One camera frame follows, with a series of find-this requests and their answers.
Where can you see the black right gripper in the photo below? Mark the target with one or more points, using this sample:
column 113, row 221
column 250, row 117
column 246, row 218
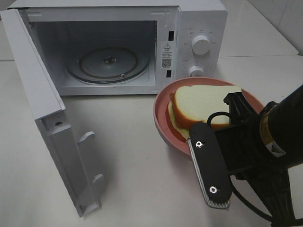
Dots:
column 254, row 144

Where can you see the white bread sandwich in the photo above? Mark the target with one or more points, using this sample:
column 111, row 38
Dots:
column 191, row 104

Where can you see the pink round plate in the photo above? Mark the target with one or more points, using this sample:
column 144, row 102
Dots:
column 162, row 100

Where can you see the white microwave door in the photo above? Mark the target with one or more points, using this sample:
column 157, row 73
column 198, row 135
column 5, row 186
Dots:
column 48, row 111

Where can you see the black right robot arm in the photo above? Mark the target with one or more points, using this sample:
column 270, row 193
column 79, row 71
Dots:
column 275, row 194

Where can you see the lower white timer knob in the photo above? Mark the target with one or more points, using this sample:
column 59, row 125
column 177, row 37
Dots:
column 196, row 71

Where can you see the upper white power knob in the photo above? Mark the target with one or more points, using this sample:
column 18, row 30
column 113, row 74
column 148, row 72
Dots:
column 200, row 44

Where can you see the white warning label sticker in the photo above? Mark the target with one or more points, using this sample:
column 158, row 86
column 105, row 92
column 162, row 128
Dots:
column 167, row 54

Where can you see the glass microwave turntable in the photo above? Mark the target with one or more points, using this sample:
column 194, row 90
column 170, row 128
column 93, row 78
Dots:
column 108, row 65

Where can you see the white microwave oven body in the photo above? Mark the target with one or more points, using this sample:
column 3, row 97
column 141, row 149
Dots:
column 68, row 27

